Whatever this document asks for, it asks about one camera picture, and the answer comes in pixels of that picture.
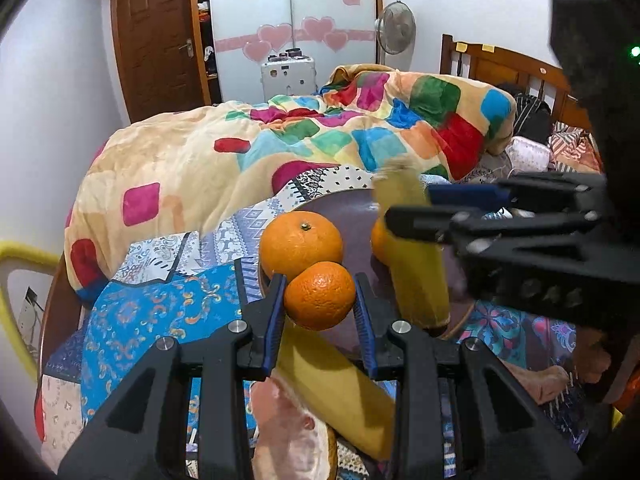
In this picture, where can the blue patterned bedsheet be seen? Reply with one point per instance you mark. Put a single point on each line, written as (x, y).
(140, 310)

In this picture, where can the black bag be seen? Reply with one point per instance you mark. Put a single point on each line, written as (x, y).
(532, 115)

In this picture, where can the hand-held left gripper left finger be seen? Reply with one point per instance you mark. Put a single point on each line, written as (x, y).
(274, 332)

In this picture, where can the colourful patchwork blanket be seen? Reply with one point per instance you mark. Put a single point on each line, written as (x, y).
(200, 160)

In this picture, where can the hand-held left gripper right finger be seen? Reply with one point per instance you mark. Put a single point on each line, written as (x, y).
(364, 331)

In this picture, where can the yellow banana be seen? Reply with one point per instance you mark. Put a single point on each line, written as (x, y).
(417, 280)
(330, 390)

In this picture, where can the yellow tube frame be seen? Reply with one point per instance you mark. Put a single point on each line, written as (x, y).
(15, 250)

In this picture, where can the large orange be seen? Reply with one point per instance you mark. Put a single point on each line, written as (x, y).
(300, 245)

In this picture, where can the brown wooden door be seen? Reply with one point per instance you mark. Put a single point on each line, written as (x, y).
(155, 45)

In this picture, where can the dark jar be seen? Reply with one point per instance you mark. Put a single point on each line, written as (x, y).
(277, 57)
(294, 53)

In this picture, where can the silver suitcase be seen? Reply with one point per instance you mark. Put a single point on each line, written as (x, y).
(287, 77)

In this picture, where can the pink pillow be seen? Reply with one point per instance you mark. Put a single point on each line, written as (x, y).
(527, 152)

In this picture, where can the wooden bed headboard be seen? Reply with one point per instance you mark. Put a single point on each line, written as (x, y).
(500, 66)

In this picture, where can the person's right hand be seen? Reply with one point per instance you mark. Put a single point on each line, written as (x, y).
(550, 382)

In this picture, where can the peeled pink pomelo piece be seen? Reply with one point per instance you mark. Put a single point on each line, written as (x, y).
(290, 435)

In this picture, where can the striped pillow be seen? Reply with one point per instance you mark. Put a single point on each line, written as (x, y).
(575, 147)

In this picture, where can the small orange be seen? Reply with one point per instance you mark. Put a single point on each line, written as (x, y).
(320, 296)

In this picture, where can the dark round plate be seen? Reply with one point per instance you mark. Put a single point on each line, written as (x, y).
(356, 230)

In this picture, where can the standing electric fan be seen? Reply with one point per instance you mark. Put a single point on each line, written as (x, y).
(396, 27)

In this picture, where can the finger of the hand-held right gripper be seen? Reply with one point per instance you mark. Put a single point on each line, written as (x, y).
(415, 225)
(465, 195)

